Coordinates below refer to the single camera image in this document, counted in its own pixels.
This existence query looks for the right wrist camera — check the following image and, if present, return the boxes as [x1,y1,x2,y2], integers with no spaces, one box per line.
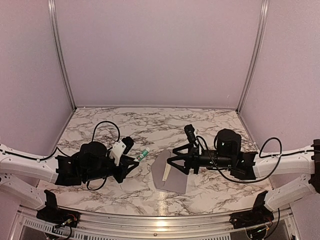
[184,124,199,148]

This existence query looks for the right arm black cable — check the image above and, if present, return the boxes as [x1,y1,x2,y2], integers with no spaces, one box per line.
[197,136,316,186]

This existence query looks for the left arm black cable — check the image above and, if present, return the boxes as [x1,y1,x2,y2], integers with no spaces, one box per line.
[0,121,121,191]

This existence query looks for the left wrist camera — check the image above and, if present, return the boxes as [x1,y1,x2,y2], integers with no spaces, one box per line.
[109,136,134,167]

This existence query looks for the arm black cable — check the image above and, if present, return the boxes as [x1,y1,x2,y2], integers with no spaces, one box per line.
[197,136,316,186]
[0,121,121,191]

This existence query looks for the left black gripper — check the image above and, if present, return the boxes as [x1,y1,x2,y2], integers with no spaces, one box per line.
[83,151,139,185]

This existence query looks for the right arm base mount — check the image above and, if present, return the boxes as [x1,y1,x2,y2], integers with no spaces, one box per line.
[229,191,274,229]

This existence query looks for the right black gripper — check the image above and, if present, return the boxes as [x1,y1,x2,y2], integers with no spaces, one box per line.
[167,142,234,175]

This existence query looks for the green white glue stick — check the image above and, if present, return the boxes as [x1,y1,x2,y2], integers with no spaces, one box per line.
[135,147,150,162]

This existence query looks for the cream paper letter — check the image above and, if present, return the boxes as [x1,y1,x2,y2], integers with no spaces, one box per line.
[162,163,171,182]

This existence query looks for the left aluminium frame post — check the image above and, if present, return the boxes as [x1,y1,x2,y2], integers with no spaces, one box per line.
[48,0,77,112]

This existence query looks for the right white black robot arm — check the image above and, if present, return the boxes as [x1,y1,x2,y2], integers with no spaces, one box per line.
[162,125,320,224]

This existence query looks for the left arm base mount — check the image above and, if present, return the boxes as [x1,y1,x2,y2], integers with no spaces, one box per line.
[36,190,80,240]

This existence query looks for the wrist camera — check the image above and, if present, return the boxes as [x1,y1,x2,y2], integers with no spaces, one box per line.
[184,124,199,148]
[109,136,134,167]

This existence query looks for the grey envelope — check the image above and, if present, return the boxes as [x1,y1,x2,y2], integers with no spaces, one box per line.
[151,149,188,195]

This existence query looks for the front aluminium rail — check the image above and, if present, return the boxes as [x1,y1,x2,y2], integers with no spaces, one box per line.
[9,197,301,240]

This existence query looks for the aluminium frame post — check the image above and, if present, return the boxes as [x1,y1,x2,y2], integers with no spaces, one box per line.
[236,0,270,115]
[48,0,77,112]

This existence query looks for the right aluminium frame post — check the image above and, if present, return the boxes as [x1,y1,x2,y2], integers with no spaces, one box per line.
[236,0,270,115]

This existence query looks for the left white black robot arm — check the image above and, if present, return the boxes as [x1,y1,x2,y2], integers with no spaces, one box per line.
[0,141,139,223]

